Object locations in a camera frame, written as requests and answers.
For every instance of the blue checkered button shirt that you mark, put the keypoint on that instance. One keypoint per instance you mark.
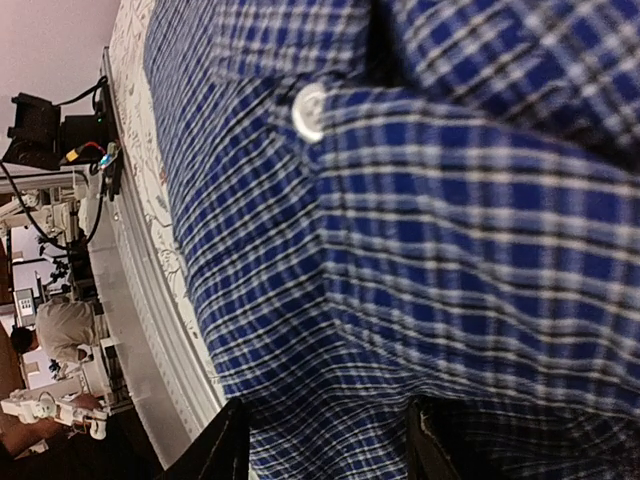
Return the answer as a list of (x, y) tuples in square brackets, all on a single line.
[(380, 200)]

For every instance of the floral patterned table cloth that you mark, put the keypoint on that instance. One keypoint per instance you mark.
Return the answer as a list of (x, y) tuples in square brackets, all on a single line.
[(135, 106)]

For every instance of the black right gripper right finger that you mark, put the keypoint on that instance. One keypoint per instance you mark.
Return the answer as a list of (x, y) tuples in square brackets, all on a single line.
[(428, 445)]

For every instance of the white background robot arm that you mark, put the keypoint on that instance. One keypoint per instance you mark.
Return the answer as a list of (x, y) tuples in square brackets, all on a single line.
[(358, 457)]

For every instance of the person in grey shirt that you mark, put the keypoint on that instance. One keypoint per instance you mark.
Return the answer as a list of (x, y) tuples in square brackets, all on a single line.
[(63, 329)]

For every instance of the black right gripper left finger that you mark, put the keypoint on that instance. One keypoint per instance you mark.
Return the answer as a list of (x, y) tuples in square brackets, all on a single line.
[(221, 451)]

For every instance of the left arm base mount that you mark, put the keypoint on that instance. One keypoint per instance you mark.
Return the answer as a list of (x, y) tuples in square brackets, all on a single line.
[(81, 131)]

